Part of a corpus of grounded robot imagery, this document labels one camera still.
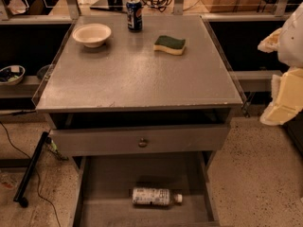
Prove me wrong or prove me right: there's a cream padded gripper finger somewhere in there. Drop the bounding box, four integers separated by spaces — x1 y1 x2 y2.
260 68 303 126
258 28 282 53

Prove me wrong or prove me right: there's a clear plastic bottle white label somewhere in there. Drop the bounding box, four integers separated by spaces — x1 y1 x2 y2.
132 187 183 207

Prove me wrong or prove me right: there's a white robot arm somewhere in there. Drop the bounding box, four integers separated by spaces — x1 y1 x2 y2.
258 3 303 126

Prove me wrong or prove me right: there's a grey drawer cabinet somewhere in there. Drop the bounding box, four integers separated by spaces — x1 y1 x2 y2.
36 15 242 227

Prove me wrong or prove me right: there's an open grey middle drawer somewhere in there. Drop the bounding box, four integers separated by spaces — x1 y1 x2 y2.
70 152 220 227

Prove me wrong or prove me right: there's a grey top drawer with knob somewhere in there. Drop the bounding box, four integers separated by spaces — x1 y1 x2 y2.
51 125 230 156

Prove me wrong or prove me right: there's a green yellow sponge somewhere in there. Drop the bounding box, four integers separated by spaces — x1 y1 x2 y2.
153 35 186 56

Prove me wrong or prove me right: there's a blue soda can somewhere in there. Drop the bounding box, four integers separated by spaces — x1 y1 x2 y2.
126 0 142 32

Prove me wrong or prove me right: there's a white paper bowl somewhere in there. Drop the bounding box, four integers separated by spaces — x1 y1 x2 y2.
72 24 112 48

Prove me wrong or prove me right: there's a white bowl with items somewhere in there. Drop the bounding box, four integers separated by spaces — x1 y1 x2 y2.
0 65 26 85

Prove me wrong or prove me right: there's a black bar on floor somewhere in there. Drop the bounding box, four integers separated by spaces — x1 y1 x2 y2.
13 131 48 208

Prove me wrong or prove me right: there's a black floor cable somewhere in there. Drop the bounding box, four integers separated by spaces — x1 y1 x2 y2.
0 120 62 227

